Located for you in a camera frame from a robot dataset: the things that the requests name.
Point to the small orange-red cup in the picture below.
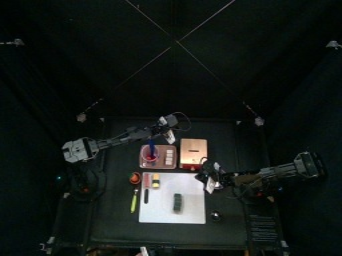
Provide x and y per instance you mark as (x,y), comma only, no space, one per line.
(135,179)

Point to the blue toy utensil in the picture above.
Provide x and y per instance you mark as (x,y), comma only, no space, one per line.
(151,146)

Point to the pink rectangular tray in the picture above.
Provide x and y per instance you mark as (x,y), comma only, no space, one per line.
(162,165)

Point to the white text label panel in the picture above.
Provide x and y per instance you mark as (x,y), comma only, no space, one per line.
(262,230)

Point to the red plastic cup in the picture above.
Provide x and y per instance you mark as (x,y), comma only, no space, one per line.
(146,156)

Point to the toy sushi yellow topping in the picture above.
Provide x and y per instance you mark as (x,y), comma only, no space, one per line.
(155,181)

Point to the metal frame corner bracket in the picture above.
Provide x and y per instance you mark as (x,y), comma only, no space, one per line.
(333,44)
(16,42)

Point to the squiggle patterned block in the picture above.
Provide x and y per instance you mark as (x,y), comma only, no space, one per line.
(178,202)

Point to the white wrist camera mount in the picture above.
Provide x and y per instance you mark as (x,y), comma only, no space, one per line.
(210,185)
(170,119)

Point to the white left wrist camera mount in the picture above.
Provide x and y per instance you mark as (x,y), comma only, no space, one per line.
(170,119)

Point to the wooden drawer cabinet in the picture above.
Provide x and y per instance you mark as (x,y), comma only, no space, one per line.
(194,146)

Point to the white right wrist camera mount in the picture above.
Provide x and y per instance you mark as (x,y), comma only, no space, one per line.
(210,185)

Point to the white cutting board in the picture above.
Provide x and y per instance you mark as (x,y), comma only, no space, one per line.
(191,206)

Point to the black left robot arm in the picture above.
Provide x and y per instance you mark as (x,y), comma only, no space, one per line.
(111,140)

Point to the toy sushi red topping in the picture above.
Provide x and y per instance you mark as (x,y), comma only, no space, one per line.
(147,180)

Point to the small white picture cube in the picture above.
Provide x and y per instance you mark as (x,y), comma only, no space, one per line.
(168,162)
(168,157)
(168,152)

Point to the red drawer with wooden knob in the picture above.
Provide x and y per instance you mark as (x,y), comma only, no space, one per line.
(190,166)

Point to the small metal bowl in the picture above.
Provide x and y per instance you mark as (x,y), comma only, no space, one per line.
(215,216)

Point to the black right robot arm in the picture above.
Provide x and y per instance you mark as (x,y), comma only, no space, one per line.
(281,170)

